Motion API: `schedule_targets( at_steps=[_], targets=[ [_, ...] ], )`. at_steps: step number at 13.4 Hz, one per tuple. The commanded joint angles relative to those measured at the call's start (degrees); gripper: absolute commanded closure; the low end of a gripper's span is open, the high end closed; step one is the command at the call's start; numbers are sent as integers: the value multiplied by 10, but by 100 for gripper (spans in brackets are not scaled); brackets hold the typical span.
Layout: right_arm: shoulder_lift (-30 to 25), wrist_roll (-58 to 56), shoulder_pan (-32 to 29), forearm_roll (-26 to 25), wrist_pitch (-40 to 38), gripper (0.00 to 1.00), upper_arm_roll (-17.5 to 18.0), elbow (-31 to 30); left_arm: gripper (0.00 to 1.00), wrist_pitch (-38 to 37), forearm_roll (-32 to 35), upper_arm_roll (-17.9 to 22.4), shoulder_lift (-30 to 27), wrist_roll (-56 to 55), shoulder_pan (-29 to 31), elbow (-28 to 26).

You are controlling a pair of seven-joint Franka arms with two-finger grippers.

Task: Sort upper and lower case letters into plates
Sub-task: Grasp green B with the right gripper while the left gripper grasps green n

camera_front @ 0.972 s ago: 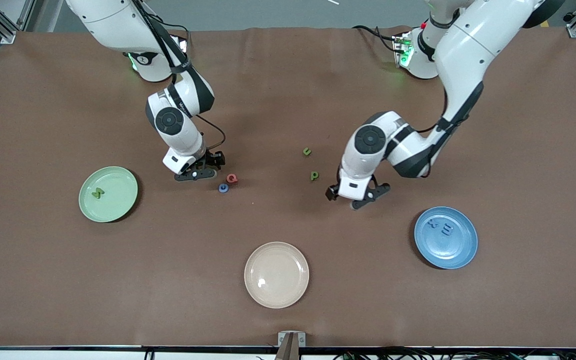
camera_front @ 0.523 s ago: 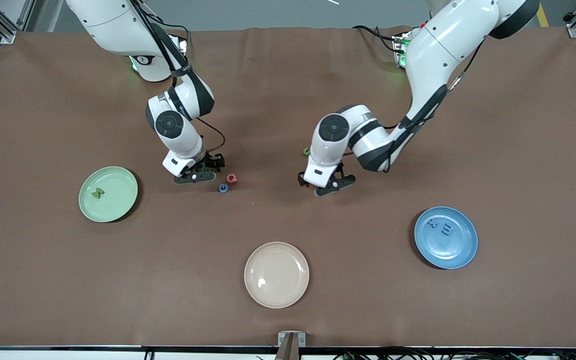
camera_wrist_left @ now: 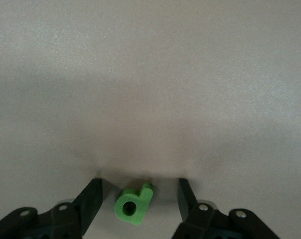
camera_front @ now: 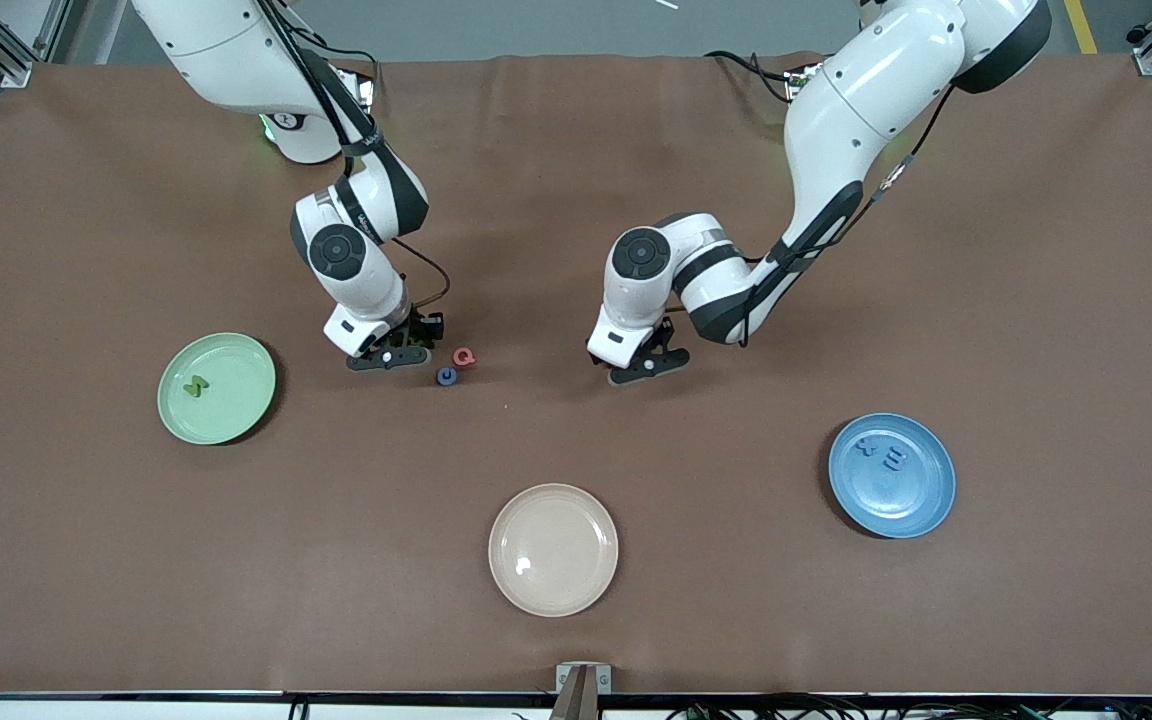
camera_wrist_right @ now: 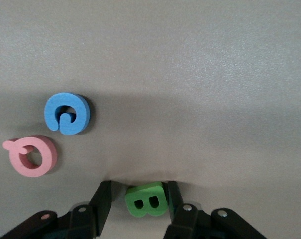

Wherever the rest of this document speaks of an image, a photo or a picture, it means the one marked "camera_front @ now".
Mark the light green plate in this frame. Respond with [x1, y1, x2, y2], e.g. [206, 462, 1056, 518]
[156, 332, 278, 446]

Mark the brown table cover sheet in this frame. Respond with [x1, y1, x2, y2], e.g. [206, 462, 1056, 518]
[0, 52, 1152, 696]

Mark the beige plate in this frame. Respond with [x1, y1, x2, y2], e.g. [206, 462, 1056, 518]
[488, 483, 620, 618]

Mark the blue plate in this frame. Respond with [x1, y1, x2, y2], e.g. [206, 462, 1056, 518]
[828, 412, 957, 540]

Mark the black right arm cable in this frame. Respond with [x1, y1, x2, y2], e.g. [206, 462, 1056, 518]
[256, 0, 452, 311]

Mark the black base power cable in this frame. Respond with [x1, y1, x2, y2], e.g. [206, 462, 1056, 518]
[316, 45, 382, 73]
[704, 50, 799, 103]

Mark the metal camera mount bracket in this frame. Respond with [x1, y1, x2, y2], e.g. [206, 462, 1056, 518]
[551, 662, 613, 720]

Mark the white table edge rail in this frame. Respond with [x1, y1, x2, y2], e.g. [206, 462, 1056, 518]
[0, 690, 1152, 720]

